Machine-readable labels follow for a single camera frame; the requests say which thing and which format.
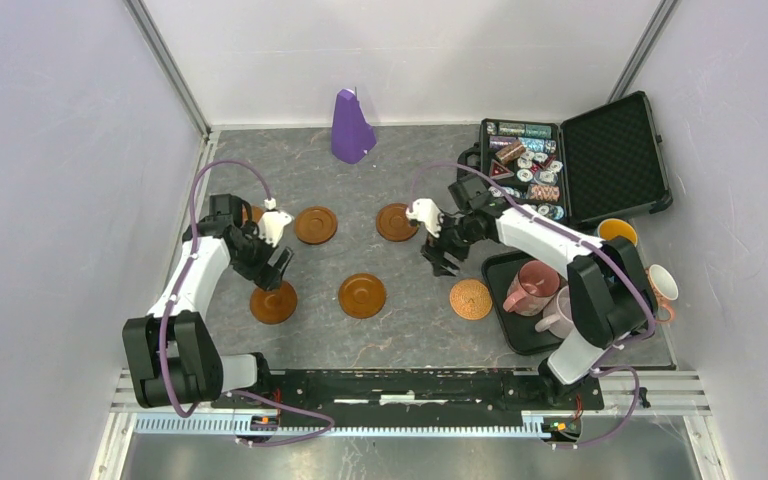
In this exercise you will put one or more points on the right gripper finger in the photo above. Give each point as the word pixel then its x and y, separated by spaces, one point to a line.
pixel 444 267
pixel 432 253

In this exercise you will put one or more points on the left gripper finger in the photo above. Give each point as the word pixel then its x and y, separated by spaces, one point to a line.
pixel 267 278
pixel 281 263

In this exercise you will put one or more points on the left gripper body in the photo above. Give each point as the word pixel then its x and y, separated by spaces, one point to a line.
pixel 255 251

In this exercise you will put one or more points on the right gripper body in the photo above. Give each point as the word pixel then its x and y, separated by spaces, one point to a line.
pixel 456 236

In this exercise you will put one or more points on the wooden coaster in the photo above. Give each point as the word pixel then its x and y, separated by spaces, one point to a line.
pixel 252 214
pixel 315 225
pixel 274 306
pixel 393 225
pixel 362 295

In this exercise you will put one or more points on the woven round coaster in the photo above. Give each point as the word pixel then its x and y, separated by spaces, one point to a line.
pixel 470 299

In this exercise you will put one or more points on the dark pink mug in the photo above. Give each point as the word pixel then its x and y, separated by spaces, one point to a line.
pixel 533 287

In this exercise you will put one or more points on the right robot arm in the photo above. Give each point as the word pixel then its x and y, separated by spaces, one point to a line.
pixel 612 301

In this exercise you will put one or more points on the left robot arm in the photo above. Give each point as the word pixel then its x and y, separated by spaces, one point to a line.
pixel 171 356

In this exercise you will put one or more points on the black tray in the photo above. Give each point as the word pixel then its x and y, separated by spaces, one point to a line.
pixel 501 273

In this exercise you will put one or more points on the light lilac mug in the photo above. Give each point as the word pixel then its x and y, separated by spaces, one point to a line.
pixel 557 317

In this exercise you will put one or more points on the blue butterfly mug yellow inside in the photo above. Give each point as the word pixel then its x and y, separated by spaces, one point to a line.
pixel 612 228

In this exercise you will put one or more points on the black poker chip case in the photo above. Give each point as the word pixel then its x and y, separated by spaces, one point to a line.
pixel 605 163

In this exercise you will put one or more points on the purple cone object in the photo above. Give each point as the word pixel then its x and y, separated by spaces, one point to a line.
pixel 352 137

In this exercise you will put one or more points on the pink dotted white mug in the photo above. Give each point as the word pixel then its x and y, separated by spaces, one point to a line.
pixel 666 290

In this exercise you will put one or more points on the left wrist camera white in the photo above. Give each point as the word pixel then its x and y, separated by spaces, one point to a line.
pixel 273 222

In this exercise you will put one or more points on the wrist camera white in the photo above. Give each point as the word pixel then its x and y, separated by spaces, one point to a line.
pixel 425 212
pixel 273 222

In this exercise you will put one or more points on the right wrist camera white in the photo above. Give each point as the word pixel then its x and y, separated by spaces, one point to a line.
pixel 425 212

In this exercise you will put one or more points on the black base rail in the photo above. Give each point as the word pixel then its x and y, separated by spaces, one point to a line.
pixel 494 397

